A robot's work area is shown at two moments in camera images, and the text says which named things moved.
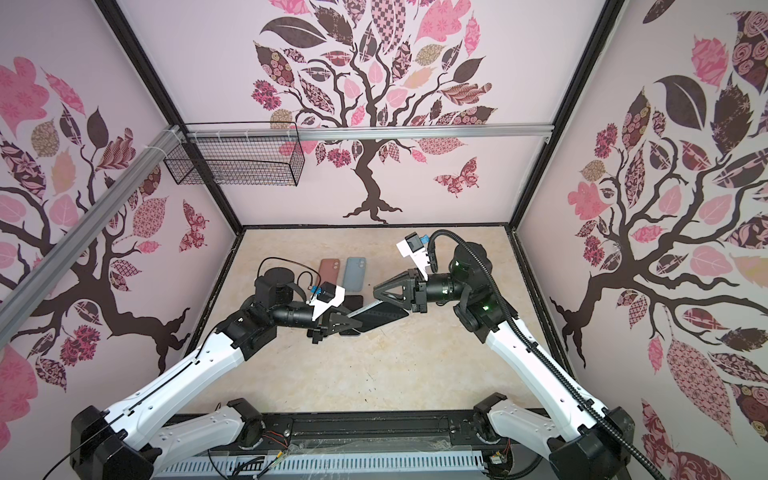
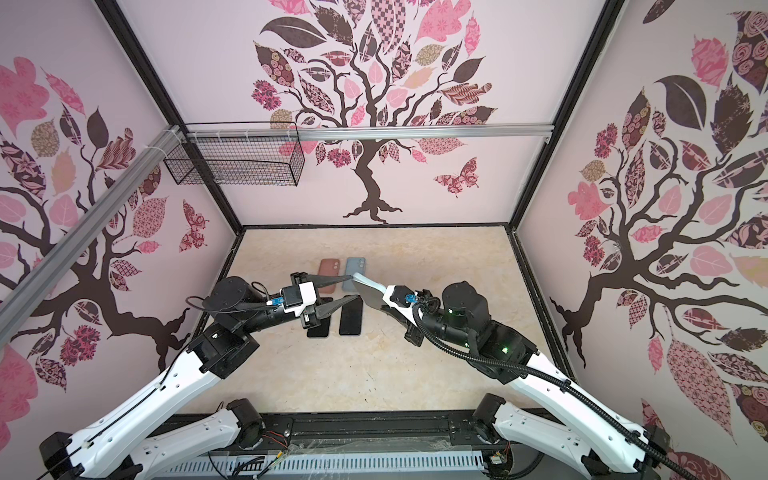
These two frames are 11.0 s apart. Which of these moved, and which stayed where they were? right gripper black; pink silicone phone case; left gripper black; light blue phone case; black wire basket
Moved: right gripper black; left gripper black
Stayed: pink silicone phone case; light blue phone case; black wire basket
